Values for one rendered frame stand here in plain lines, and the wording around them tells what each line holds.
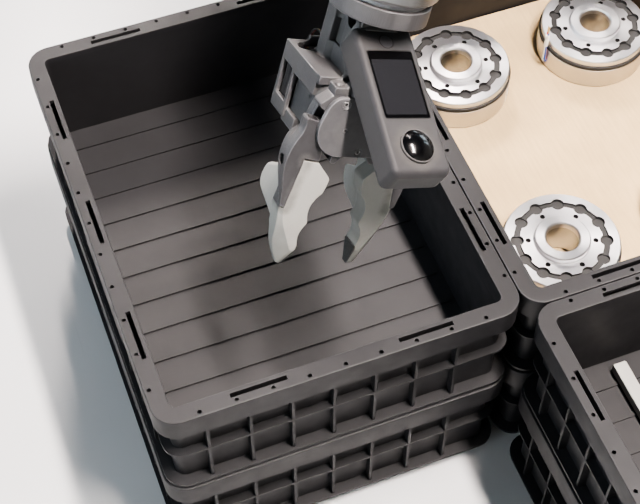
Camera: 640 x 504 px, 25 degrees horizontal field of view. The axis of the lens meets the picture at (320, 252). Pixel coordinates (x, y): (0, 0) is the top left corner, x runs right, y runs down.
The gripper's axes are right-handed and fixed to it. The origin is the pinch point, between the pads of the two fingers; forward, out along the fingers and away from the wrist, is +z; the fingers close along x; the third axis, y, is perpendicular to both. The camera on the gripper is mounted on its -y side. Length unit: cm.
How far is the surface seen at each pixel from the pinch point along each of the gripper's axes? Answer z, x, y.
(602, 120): -3.2, -36.8, 17.6
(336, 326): 12.5, -8.5, 7.6
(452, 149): -3.3, -16.2, 10.5
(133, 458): 30.8, 4.2, 13.2
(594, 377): 9.1, -26.1, -5.2
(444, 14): -5.8, -26.8, 33.3
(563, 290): 0.3, -19.4, -4.9
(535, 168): 0.9, -29.3, 15.2
